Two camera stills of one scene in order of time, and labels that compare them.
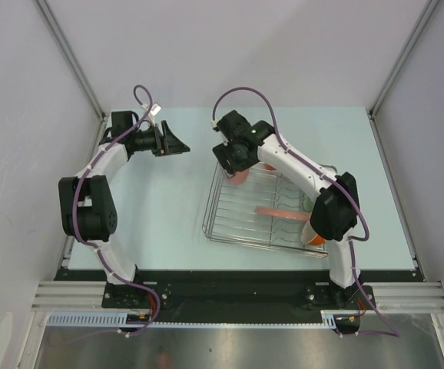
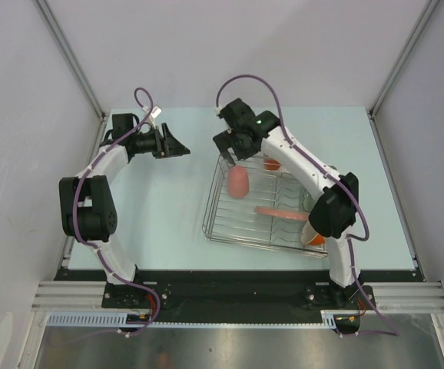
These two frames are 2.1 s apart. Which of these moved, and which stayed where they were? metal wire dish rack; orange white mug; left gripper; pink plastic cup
Moved: pink plastic cup
Stayed: orange white mug; left gripper; metal wire dish rack
